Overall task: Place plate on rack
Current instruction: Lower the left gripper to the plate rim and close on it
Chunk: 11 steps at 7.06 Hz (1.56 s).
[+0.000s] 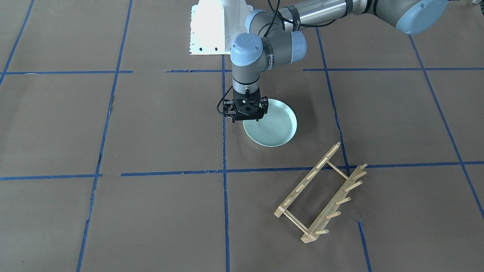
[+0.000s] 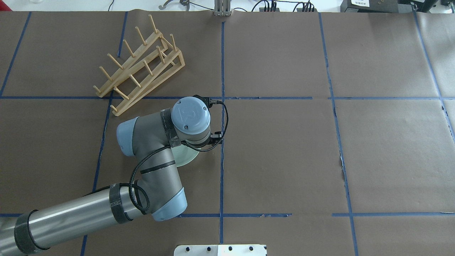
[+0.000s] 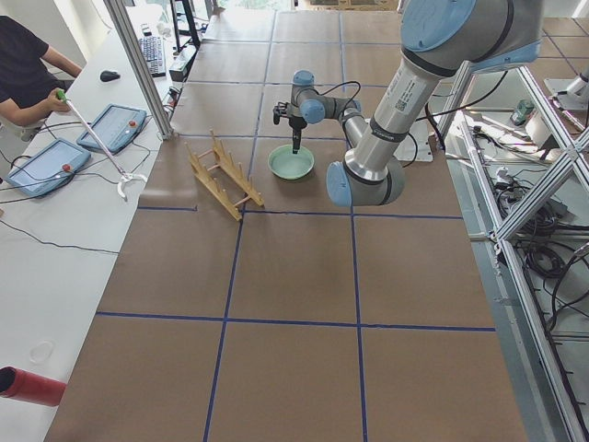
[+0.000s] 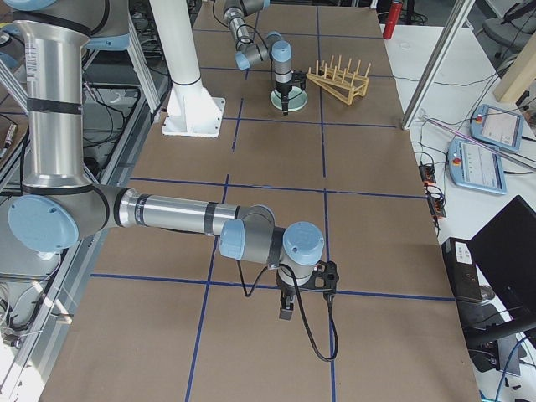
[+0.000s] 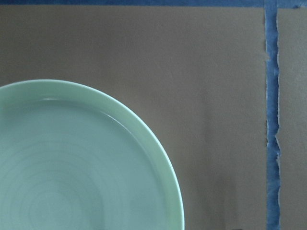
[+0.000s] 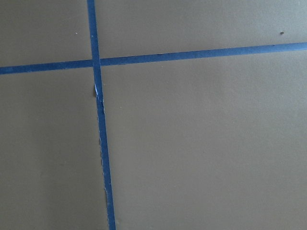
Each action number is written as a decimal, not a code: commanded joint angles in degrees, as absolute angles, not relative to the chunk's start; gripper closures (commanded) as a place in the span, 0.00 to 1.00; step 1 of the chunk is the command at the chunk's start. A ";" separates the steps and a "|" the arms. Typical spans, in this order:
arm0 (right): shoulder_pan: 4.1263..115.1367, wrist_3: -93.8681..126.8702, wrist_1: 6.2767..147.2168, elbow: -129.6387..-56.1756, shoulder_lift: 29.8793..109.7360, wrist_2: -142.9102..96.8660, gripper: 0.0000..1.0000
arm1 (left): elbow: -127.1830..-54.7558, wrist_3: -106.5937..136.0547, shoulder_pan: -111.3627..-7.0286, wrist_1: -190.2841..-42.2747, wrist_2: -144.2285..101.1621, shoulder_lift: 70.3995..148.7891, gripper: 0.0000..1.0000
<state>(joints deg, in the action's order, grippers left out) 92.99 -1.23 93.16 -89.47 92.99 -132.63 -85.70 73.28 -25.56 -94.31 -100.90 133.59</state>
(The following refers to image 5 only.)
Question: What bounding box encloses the mint green ceramic plate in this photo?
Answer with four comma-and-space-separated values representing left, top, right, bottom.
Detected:
0, 80, 185, 230

